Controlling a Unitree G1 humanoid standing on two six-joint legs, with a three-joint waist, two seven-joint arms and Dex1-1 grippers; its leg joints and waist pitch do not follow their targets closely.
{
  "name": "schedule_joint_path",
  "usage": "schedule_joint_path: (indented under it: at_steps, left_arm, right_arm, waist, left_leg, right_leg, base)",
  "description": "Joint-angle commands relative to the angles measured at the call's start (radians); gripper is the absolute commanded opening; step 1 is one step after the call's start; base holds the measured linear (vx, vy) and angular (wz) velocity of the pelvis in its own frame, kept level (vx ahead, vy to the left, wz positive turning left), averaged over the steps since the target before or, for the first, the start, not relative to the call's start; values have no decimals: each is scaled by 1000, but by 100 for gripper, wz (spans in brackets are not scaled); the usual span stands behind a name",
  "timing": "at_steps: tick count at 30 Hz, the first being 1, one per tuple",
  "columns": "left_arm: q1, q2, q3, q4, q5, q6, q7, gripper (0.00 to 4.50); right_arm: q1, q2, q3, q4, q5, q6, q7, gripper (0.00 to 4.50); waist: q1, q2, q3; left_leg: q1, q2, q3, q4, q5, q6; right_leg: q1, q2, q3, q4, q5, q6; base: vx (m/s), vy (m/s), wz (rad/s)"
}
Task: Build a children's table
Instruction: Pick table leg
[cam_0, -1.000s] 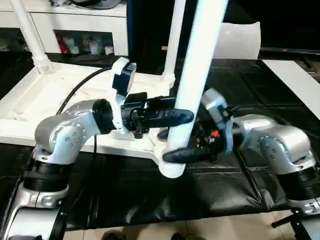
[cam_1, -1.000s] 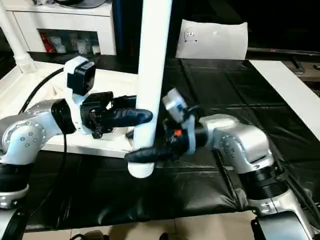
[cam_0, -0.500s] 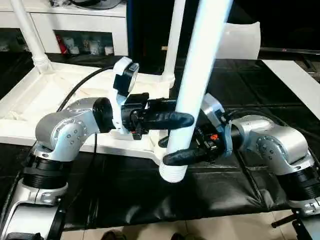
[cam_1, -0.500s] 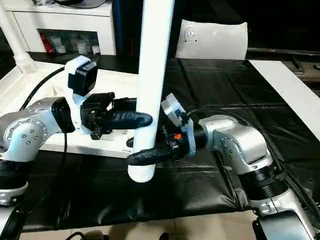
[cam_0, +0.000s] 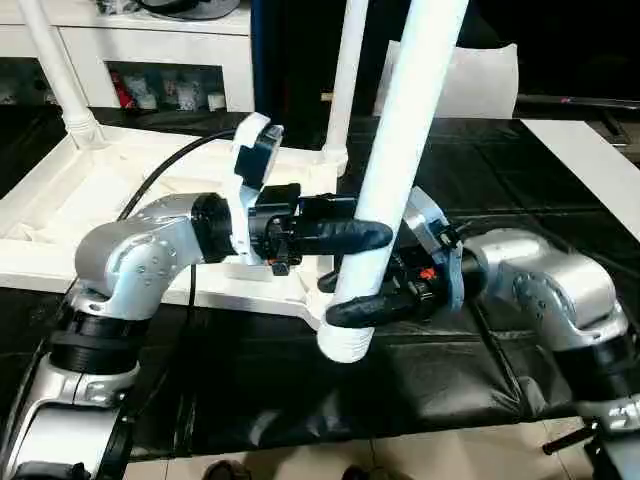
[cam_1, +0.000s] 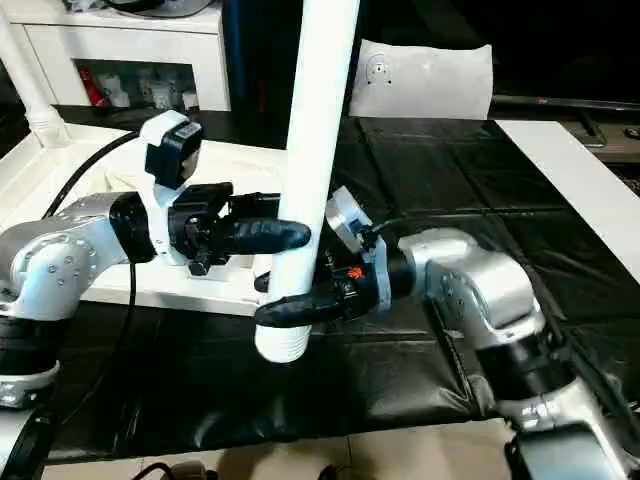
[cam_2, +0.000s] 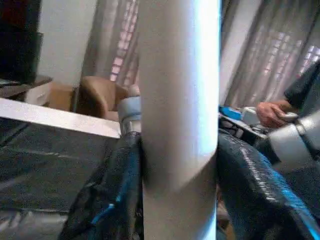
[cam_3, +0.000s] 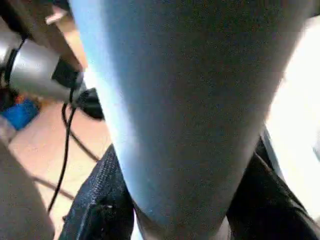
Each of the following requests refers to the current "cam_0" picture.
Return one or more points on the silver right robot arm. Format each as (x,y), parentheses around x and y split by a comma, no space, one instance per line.
(560,310)

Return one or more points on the black metal stand leg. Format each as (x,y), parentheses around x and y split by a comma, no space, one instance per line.
(570,440)

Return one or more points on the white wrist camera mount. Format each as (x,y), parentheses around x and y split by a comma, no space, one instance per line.
(252,170)
(435,240)

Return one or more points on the black work mat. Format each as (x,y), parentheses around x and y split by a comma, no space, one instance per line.
(480,370)

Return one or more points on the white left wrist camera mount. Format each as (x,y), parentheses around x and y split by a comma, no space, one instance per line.
(252,170)

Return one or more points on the white cabinet with glass doors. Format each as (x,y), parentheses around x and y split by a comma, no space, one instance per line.
(150,60)

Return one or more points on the white cushion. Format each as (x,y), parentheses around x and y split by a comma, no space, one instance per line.
(480,85)

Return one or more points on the red bottle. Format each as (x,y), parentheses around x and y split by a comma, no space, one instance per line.
(122,90)

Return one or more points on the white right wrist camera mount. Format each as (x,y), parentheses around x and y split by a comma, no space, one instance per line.
(435,240)

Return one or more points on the white flat board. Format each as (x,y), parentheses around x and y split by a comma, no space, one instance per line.
(590,170)

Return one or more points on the white plastic table top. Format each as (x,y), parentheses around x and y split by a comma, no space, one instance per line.
(70,210)

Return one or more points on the black robot foot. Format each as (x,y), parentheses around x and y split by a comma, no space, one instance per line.
(366,472)
(228,470)

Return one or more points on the black right robot foot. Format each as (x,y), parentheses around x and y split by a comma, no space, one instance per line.
(366,472)

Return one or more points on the grey clutter on cabinet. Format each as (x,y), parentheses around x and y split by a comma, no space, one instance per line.
(180,8)

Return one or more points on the black left robot foot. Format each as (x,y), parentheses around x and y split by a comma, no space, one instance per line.
(228,470)

